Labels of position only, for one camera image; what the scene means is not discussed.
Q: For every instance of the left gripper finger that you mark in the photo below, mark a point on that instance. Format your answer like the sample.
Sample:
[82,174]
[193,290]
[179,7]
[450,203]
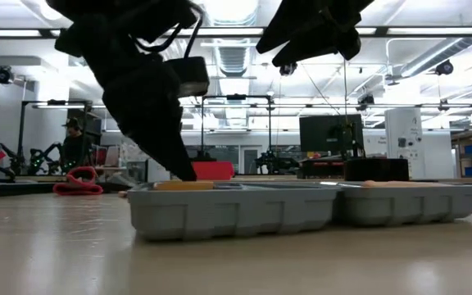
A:
[166,151]

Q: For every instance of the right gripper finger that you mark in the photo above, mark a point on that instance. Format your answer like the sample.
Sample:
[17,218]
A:
[293,28]
[326,43]

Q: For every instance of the yellow tape measure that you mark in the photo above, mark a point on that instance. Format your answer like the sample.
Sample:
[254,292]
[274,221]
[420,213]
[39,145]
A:
[182,185]

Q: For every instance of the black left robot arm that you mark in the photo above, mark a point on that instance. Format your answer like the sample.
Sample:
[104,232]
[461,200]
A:
[117,10]

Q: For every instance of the black background robot arm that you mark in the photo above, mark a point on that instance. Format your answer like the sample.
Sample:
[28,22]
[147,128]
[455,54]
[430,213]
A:
[277,163]

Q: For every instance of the red plastic bin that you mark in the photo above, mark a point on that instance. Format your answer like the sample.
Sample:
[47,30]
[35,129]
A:
[215,171]

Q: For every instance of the person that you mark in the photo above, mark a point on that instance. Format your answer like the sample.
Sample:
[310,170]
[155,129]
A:
[74,147]

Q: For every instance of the black monitor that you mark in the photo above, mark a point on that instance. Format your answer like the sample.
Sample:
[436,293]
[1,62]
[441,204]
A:
[322,135]

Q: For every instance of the black work glove red cuff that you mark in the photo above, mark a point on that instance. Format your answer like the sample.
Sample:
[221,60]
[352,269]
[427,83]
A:
[78,186]

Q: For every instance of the background robot green lights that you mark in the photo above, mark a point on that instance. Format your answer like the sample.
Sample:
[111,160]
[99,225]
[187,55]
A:
[39,162]

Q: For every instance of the white pillar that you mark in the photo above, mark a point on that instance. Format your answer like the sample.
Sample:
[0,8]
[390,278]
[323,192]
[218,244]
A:
[404,139]

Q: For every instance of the black ceiling camera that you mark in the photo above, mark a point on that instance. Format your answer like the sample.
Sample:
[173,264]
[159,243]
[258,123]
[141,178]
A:
[445,67]
[365,102]
[288,69]
[3,75]

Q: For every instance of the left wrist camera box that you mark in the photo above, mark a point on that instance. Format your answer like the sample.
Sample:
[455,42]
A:
[189,75]

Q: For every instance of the silver ventilation duct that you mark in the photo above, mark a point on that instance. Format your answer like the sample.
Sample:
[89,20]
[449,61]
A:
[234,57]

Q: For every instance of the black duct tape roll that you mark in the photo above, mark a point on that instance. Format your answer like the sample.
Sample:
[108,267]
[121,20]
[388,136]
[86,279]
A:
[377,170]

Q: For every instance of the black aluminium rig frame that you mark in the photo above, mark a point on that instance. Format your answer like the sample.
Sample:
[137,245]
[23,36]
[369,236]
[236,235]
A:
[14,190]

